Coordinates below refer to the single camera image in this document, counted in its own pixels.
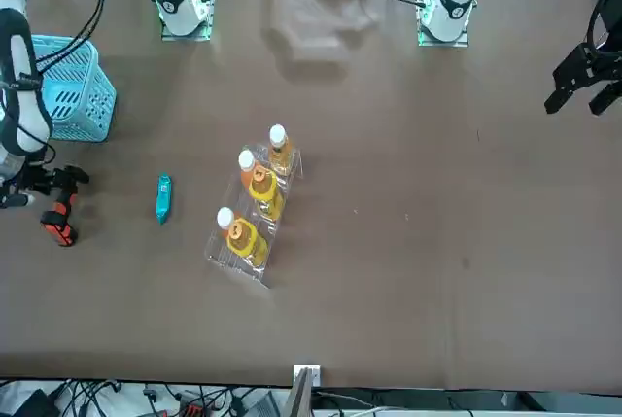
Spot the orange black barcode scanner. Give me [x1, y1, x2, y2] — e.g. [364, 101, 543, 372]
[39, 164, 92, 249]

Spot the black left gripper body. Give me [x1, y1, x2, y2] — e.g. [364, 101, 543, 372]
[584, 0, 622, 84]

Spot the yellow bottle orange cap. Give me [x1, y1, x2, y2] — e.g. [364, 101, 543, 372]
[225, 217, 270, 268]
[247, 164, 286, 222]

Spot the teal potato chips packet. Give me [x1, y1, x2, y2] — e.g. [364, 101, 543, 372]
[154, 172, 175, 226]

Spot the aluminium profile post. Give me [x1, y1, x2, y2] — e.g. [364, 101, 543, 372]
[286, 364, 323, 417]

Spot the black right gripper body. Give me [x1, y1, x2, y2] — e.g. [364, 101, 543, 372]
[0, 162, 39, 199]

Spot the red black electronic device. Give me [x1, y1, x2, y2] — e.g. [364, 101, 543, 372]
[178, 397, 209, 417]

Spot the orange juice bottle white cap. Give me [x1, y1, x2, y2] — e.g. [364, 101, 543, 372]
[235, 149, 259, 191]
[215, 206, 240, 234]

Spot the light blue plastic basket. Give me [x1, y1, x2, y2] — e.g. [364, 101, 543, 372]
[28, 34, 119, 143]

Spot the pale tea bottle white cap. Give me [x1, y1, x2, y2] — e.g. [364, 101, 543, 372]
[266, 123, 297, 178]

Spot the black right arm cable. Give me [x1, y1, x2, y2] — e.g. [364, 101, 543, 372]
[34, 0, 109, 74]

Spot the black adapter brick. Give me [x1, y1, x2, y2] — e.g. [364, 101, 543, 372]
[8, 387, 58, 417]

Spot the clear acrylic stepped shelf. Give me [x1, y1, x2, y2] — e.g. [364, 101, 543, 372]
[203, 141, 307, 291]

